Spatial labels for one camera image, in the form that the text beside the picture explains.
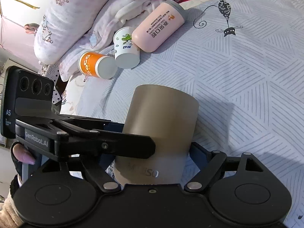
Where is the pink tumbler cup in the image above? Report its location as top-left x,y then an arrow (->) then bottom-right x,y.
131,0 -> 187,52

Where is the left hand in glove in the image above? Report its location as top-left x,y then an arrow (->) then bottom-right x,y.
0,142 -> 36,228

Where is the yellow hanging strap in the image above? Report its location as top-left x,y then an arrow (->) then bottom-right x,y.
0,0 -> 41,10

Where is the light blue patterned cloth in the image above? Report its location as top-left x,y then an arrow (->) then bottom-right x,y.
76,0 -> 303,227

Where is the folded pink checkered quilt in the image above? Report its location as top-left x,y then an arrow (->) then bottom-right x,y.
33,0 -> 165,81

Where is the orange CoCo paper cup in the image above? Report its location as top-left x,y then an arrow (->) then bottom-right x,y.
78,51 -> 118,79

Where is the small white green-print cup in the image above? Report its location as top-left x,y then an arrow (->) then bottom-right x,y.
113,26 -> 140,69

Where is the taupe Miniso cup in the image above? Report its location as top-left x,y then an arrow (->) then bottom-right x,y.
113,84 -> 199,185

